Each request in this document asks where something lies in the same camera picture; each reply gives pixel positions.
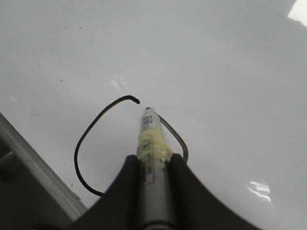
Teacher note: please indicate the grey metal stand frame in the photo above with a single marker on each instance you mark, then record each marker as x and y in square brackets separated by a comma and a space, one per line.
[24, 203]

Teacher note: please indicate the white whiteboard marker with magnet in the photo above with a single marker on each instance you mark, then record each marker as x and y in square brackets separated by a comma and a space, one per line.
[156, 211]

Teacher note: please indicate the white whiteboard with aluminium frame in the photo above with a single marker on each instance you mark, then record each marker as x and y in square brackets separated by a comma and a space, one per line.
[230, 76]

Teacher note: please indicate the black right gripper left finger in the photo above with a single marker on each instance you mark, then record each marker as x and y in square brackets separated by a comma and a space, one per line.
[117, 208]

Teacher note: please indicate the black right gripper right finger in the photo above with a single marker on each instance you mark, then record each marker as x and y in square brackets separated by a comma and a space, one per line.
[196, 208]

